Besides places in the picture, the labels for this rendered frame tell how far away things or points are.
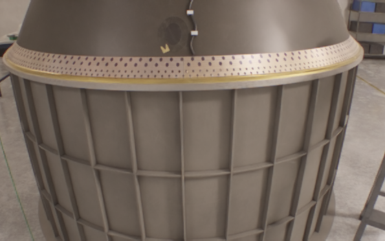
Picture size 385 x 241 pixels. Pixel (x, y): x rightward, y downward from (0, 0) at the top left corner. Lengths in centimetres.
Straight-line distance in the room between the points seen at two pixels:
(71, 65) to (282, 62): 80
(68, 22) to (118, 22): 24
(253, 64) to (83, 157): 81
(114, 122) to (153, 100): 19
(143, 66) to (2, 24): 708
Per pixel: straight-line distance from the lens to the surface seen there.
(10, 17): 794
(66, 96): 133
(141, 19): 119
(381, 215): 151
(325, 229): 224
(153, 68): 111
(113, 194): 143
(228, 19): 119
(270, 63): 119
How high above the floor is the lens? 149
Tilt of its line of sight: 24 degrees down
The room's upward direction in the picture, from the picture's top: 1 degrees counter-clockwise
